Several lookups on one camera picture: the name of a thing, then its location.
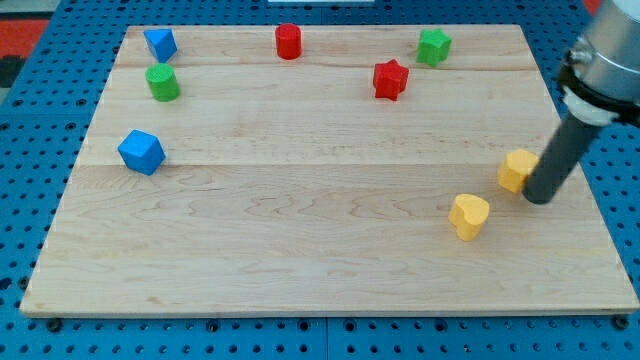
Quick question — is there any blue cube block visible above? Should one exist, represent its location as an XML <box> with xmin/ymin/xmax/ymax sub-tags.
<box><xmin>117</xmin><ymin>129</ymin><xmax>166</xmax><ymax>175</ymax></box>

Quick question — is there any green star block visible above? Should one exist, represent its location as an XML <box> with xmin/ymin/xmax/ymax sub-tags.
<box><xmin>416</xmin><ymin>28</ymin><xmax>452</xmax><ymax>67</ymax></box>

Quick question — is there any green cylinder block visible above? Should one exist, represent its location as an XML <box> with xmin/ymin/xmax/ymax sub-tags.
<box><xmin>145</xmin><ymin>63</ymin><xmax>180</xmax><ymax>102</ymax></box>

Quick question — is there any wooden board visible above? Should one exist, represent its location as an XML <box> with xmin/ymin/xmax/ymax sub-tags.
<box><xmin>21</xmin><ymin>25</ymin><xmax>639</xmax><ymax>318</ymax></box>

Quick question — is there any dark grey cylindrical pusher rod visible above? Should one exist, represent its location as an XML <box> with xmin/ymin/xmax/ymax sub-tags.
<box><xmin>522</xmin><ymin>113</ymin><xmax>602</xmax><ymax>204</ymax></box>

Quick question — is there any red cylinder block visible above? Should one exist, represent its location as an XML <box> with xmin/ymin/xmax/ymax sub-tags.
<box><xmin>275</xmin><ymin>23</ymin><xmax>302</xmax><ymax>60</ymax></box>

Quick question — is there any blue triangle block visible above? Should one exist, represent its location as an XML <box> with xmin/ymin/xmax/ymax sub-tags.
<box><xmin>143</xmin><ymin>28</ymin><xmax>178</xmax><ymax>63</ymax></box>

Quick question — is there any yellow hexagon block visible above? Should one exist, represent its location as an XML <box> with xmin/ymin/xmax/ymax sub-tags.
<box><xmin>497</xmin><ymin>149</ymin><xmax>539</xmax><ymax>193</ymax></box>

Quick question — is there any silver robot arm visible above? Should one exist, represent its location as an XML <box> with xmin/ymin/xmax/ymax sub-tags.
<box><xmin>522</xmin><ymin>0</ymin><xmax>639</xmax><ymax>204</ymax></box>

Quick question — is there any red star block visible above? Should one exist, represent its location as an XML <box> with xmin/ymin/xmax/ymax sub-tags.
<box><xmin>372</xmin><ymin>59</ymin><xmax>410</xmax><ymax>101</ymax></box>

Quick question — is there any yellow heart block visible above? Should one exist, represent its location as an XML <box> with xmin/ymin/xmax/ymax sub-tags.
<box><xmin>448</xmin><ymin>193</ymin><xmax>491</xmax><ymax>241</ymax></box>

